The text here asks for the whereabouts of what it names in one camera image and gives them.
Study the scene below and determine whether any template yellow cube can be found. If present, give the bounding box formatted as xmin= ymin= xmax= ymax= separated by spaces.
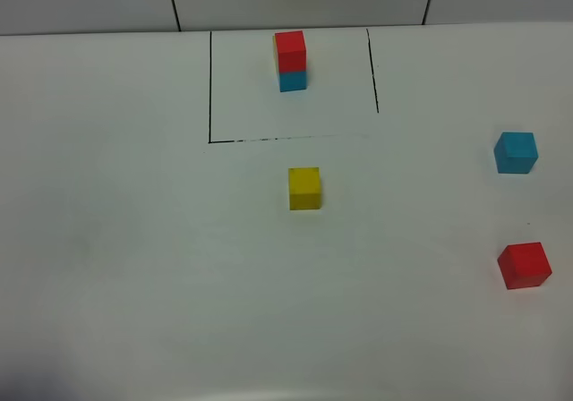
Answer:
xmin=272 ymin=34 xmax=279 ymax=74

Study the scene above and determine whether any template red cube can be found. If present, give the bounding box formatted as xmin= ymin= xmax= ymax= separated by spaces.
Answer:
xmin=274 ymin=30 xmax=307 ymax=73

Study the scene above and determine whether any template blue cube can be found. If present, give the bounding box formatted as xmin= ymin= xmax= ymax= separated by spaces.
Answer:
xmin=278 ymin=71 xmax=307 ymax=92

